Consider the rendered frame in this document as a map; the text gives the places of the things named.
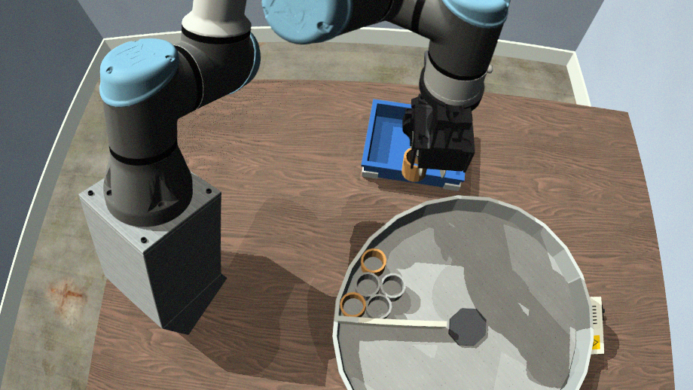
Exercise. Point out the blue crate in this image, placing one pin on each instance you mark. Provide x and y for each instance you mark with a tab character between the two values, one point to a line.
389	144

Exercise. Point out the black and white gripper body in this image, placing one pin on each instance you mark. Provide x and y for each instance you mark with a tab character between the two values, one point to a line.
439	152

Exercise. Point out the bronze bushing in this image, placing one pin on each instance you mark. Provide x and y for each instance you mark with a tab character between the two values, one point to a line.
374	252
350	296
407	172

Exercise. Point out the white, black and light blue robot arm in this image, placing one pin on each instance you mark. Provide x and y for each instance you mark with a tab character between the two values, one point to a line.
147	85

